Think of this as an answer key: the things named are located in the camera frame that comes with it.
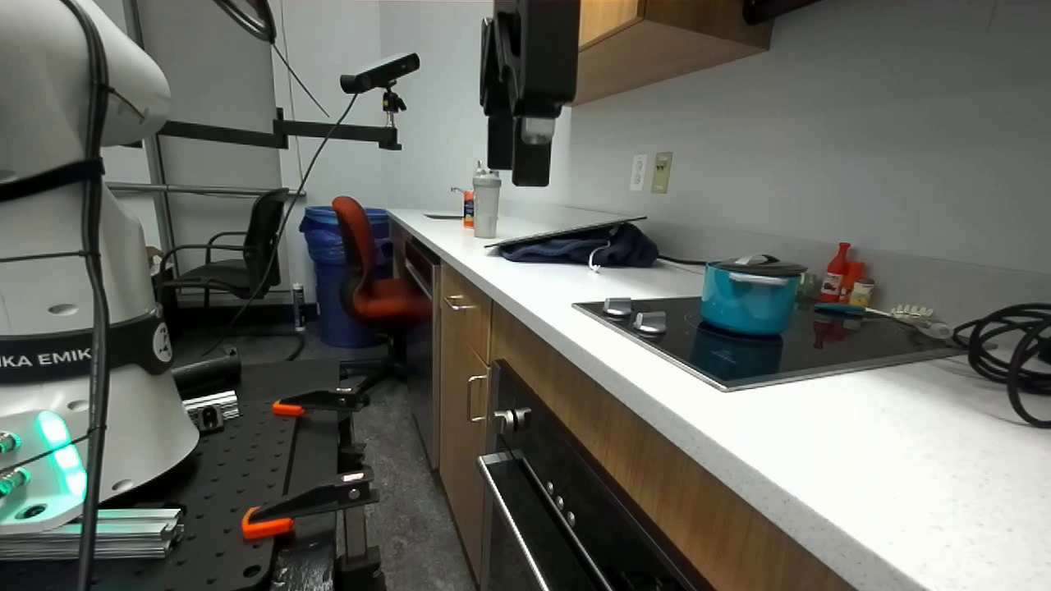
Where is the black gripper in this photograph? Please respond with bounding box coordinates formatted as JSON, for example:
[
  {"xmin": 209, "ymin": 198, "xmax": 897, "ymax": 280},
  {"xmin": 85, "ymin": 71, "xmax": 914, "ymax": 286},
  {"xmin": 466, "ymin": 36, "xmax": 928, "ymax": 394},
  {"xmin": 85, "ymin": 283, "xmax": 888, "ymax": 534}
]
[{"xmin": 481, "ymin": 0, "xmax": 583, "ymax": 186}]

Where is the dark pot lid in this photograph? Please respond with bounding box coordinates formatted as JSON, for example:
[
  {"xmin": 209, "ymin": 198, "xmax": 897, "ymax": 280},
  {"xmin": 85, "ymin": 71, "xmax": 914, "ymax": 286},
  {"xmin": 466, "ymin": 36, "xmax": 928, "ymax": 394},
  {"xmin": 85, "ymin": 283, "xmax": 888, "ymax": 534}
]
[{"xmin": 709, "ymin": 255, "xmax": 804, "ymax": 275}]

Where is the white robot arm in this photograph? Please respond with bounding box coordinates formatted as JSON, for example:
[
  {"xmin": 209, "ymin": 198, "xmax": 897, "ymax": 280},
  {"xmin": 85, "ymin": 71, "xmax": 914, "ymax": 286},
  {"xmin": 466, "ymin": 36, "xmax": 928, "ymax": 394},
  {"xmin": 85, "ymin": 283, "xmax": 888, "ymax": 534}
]
[{"xmin": 0, "ymin": 0, "xmax": 202, "ymax": 534}]

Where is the blue pot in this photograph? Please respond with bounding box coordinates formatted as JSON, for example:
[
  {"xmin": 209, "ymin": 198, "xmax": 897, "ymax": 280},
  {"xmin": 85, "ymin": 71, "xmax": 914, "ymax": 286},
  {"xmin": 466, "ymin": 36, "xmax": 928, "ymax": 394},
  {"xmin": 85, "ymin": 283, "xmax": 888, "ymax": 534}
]
[{"xmin": 700, "ymin": 265, "xmax": 803, "ymax": 336}]

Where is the black glass stove top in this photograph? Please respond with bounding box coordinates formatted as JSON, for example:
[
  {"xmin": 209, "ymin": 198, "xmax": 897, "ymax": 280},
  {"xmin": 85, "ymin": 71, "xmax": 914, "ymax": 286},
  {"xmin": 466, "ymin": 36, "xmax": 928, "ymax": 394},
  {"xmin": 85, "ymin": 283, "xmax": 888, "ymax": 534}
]
[{"xmin": 580, "ymin": 299, "xmax": 954, "ymax": 391}]

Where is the wooden upper cabinet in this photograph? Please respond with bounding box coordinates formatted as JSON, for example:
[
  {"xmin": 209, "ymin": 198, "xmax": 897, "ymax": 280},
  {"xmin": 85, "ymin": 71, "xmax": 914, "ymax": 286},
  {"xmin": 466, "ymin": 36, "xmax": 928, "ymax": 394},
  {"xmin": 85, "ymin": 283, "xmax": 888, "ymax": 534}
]
[{"xmin": 576, "ymin": 0, "xmax": 772, "ymax": 106}]

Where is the white tumbler bottle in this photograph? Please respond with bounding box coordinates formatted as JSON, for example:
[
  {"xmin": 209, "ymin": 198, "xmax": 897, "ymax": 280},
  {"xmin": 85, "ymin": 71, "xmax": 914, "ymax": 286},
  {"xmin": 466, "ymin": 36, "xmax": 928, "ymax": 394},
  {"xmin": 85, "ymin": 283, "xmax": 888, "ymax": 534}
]
[{"xmin": 473, "ymin": 170, "xmax": 499, "ymax": 241}]

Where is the dark blue cloth bag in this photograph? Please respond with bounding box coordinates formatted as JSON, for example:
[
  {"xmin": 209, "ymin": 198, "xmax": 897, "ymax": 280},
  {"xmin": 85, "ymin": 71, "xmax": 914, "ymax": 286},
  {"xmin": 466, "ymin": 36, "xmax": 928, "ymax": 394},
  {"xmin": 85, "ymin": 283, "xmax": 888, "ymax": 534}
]
[{"xmin": 494, "ymin": 224, "xmax": 660, "ymax": 265}]

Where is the orange office chair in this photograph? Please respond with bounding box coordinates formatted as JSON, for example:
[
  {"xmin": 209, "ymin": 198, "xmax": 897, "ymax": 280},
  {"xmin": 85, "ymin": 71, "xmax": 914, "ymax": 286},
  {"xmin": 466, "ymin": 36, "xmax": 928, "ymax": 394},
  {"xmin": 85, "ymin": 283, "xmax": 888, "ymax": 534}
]
[{"xmin": 331, "ymin": 198, "xmax": 431, "ymax": 372}]

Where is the blue trash bin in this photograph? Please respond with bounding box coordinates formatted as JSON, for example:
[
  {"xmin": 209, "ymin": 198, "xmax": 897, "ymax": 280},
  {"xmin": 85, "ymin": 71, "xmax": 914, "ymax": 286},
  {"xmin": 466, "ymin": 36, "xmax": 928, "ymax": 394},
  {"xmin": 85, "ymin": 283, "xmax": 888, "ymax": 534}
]
[{"xmin": 300, "ymin": 208, "xmax": 376, "ymax": 347}]

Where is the black office chair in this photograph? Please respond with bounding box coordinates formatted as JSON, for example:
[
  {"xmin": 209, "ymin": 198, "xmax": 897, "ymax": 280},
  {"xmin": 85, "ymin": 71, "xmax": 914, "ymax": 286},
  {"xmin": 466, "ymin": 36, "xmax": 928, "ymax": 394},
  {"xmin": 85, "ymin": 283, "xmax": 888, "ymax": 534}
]
[{"xmin": 155, "ymin": 192, "xmax": 294, "ymax": 324}]

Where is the red sauce bottle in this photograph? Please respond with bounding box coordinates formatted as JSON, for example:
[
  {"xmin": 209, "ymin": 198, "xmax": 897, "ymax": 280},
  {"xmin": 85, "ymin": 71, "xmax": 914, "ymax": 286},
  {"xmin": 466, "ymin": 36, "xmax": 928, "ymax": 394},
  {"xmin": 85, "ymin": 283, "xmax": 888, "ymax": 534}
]
[{"xmin": 817, "ymin": 244, "xmax": 870, "ymax": 306}]

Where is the black oven front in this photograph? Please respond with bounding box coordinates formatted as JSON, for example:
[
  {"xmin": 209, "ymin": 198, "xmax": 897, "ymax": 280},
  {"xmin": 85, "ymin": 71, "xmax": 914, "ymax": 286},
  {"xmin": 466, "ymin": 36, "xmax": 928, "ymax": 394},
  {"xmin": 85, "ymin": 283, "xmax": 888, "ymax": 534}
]
[{"xmin": 478, "ymin": 357, "xmax": 717, "ymax": 591}]

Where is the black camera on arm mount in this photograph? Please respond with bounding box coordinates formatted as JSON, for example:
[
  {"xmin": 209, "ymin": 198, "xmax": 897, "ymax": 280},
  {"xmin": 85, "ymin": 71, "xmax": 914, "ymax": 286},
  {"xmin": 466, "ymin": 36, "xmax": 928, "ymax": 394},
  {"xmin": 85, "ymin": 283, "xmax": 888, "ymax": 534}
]
[{"xmin": 158, "ymin": 52, "xmax": 421, "ymax": 152}]

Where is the orange handled clamp rear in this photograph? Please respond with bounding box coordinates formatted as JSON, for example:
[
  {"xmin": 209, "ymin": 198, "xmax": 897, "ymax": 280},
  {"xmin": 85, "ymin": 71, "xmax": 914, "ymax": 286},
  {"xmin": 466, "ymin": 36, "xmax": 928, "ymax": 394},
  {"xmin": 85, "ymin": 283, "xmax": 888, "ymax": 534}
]
[{"xmin": 271, "ymin": 389, "xmax": 371, "ymax": 422}]

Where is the orange handled clamp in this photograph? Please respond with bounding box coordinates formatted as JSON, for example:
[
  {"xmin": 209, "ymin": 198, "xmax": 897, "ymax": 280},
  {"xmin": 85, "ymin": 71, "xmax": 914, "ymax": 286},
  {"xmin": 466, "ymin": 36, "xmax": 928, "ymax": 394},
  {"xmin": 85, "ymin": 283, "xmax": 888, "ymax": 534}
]
[
  {"xmin": 271, "ymin": 389, "xmax": 371, "ymax": 422},
  {"xmin": 240, "ymin": 472, "xmax": 377, "ymax": 542}
]

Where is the orange handled clamp front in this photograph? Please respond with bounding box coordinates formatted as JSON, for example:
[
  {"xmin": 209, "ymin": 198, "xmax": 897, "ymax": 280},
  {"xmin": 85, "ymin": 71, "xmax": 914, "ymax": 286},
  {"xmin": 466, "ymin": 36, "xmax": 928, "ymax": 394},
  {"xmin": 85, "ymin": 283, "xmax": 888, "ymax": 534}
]
[{"xmin": 240, "ymin": 472, "xmax": 377, "ymax": 542}]

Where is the black coiled cable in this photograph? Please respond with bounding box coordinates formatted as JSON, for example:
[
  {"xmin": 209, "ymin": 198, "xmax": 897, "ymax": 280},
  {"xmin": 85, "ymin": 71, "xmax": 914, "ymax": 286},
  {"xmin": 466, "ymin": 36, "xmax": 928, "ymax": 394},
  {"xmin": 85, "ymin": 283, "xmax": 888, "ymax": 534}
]
[{"xmin": 950, "ymin": 303, "xmax": 1051, "ymax": 431}]

